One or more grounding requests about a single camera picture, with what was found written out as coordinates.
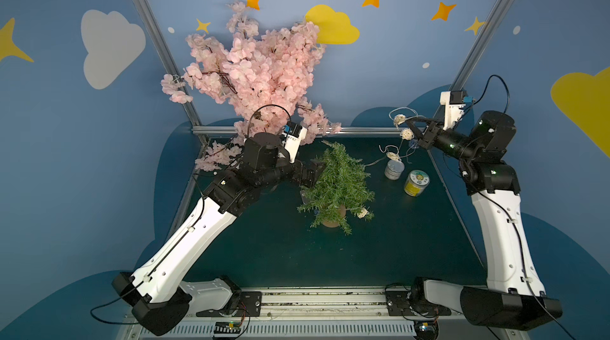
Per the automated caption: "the small green christmas tree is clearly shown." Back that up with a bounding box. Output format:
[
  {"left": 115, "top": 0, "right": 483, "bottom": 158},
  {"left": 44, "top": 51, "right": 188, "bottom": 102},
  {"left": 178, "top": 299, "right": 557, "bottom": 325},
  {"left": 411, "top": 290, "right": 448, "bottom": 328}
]
[{"left": 298, "top": 140, "right": 375, "bottom": 235}]

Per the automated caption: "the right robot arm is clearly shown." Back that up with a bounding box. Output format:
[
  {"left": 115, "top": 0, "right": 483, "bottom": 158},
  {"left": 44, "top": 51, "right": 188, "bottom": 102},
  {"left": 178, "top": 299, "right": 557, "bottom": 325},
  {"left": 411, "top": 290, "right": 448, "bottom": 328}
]
[{"left": 407, "top": 90, "right": 563, "bottom": 331}]

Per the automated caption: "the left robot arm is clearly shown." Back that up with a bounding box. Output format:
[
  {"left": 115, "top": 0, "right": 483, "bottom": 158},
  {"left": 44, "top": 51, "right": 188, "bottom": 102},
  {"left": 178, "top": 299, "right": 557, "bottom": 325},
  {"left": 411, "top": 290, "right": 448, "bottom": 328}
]
[{"left": 112, "top": 120, "right": 326, "bottom": 336}]

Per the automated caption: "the pink cherry blossom tree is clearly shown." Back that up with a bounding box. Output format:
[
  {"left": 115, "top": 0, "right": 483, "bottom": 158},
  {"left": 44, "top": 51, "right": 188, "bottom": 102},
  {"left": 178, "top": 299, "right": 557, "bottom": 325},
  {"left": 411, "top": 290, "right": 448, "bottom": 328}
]
[{"left": 160, "top": 1, "right": 341, "bottom": 172}]

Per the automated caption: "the silver tin can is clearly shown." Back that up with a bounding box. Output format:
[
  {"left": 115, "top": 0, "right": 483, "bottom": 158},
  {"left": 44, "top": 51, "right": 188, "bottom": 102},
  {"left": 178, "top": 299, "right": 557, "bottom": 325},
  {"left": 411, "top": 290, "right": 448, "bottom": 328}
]
[{"left": 384, "top": 159, "right": 405, "bottom": 181}]

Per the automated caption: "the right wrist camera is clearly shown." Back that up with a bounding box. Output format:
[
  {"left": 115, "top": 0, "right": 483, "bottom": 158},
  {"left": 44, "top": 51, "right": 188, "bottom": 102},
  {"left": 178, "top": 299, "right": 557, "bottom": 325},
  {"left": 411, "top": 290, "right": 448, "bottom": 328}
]
[{"left": 440, "top": 90, "right": 473, "bottom": 130}]

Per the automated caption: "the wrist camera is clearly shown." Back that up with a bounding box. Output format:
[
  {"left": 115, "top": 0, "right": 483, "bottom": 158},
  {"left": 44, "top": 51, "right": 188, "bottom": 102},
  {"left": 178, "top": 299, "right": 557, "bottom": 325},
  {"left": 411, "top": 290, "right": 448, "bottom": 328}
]
[
  {"left": 440, "top": 90, "right": 473, "bottom": 130},
  {"left": 283, "top": 121, "right": 308, "bottom": 163}
]

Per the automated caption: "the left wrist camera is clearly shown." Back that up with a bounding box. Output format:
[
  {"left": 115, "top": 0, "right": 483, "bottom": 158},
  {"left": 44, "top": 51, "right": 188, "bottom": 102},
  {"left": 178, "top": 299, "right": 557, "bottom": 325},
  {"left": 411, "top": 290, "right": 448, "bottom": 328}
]
[{"left": 283, "top": 121, "right": 308, "bottom": 163}]

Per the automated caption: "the aluminium back rail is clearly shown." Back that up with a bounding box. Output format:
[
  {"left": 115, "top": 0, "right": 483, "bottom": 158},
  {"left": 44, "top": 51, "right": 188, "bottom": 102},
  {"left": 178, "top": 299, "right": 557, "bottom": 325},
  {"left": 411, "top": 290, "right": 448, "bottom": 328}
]
[{"left": 192, "top": 125, "right": 443, "bottom": 138}]

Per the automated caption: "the aluminium rail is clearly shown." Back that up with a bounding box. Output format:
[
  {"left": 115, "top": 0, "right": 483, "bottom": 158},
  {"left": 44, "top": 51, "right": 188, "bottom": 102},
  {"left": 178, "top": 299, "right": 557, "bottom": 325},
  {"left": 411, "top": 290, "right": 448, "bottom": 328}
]
[
  {"left": 192, "top": 125, "right": 443, "bottom": 138},
  {"left": 113, "top": 285, "right": 530, "bottom": 340}
]

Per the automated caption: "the aluminium front rail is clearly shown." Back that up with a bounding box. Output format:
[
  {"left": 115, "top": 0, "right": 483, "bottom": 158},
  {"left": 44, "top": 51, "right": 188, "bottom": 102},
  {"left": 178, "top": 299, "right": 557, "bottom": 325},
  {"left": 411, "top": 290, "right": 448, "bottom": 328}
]
[{"left": 113, "top": 285, "right": 530, "bottom": 340}]

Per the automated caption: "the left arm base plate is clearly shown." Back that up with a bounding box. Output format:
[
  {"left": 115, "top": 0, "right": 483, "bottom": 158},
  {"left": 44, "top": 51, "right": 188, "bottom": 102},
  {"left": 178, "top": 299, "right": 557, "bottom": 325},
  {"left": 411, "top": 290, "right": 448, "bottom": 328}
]
[{"left": 195, "top": 291, "right": 262, "bottom": 318}]

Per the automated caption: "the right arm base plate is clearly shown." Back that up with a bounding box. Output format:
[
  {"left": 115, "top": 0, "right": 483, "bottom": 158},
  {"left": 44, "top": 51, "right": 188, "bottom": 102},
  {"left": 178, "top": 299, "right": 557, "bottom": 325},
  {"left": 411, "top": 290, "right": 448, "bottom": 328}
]
[{"left": 384, "top": 286, "right": 452, "bottom": 319}]

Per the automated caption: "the right aluminium post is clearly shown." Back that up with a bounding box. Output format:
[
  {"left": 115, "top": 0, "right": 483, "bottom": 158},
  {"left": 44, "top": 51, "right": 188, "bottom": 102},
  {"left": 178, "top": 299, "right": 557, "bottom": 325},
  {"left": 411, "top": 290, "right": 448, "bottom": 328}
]
[{"left": 428, "top": 0, "right": 535, "bottom": 129}]

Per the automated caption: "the aluminium post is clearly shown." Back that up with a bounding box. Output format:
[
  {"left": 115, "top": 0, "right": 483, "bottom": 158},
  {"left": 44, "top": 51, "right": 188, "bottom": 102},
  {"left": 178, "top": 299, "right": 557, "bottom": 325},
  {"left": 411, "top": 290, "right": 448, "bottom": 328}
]
[
  {"left": 428, "top": 0, "right": 535, "bottom": 129},
  {"left": 112, "top": 0, "right": 203, "bottom": 127}
]

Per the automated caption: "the left aluminium post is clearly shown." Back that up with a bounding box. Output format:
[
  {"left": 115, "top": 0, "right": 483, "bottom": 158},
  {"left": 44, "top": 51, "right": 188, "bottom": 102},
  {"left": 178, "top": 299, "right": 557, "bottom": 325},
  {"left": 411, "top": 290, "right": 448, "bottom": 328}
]
[{"left": 112, "top": 0, "right": 203, "bottom": 127}]

